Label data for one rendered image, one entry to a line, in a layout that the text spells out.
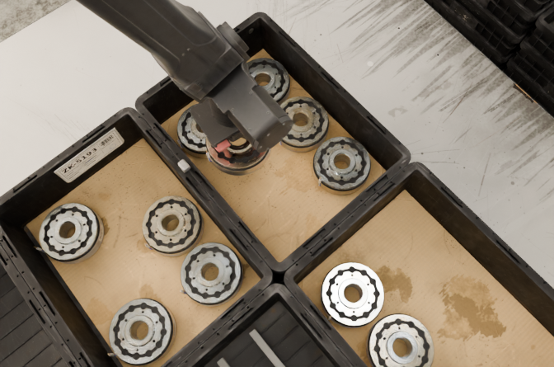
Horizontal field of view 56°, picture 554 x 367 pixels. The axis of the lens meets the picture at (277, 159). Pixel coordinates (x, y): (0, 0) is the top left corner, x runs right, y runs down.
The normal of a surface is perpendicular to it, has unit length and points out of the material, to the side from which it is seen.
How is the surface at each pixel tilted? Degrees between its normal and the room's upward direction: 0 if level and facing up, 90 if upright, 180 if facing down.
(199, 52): 93
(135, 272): 0
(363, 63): 0
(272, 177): 0
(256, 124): 18
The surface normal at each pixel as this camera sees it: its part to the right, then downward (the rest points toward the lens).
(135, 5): 0.63, 0.74
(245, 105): -0.19, -0.09
